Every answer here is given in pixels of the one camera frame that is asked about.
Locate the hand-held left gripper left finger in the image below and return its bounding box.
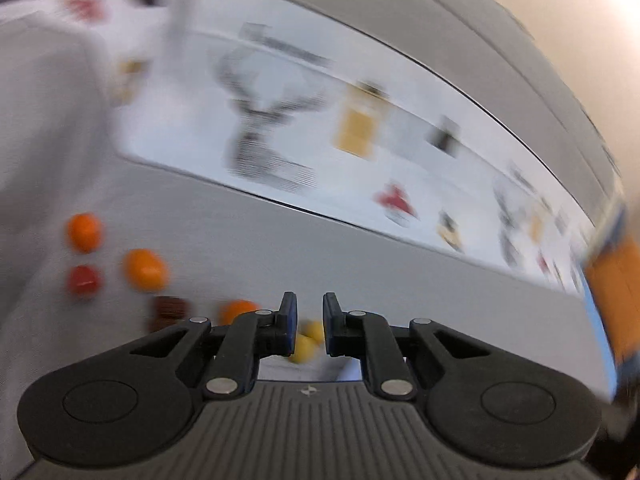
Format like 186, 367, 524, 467
127, 291, 299, 402

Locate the orange and blue object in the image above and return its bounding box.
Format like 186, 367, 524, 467
582, 200, 640, 401

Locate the red hawthorn ball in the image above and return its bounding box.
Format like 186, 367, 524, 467
66, 264, 103, 301

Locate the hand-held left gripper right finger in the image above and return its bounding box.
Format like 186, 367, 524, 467
322, 291, 494, 403

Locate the small orange kumquat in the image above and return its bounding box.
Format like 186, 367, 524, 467
122, 248, 170, 292
65, 212, 105, 255
218, 300, 260, 327

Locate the dark red jujube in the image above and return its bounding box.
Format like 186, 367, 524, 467
147, 296, 193, 333

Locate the small yellow fruit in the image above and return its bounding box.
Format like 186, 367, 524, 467
301, 321, 327, 346
287, 335, 318, 365

